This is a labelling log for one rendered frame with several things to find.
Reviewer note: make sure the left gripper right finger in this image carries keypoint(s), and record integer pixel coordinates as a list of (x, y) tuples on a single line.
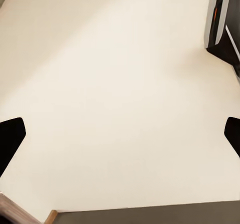
[(232, 133)]

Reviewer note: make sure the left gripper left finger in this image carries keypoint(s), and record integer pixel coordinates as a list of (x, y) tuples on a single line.
[(12, 133)]

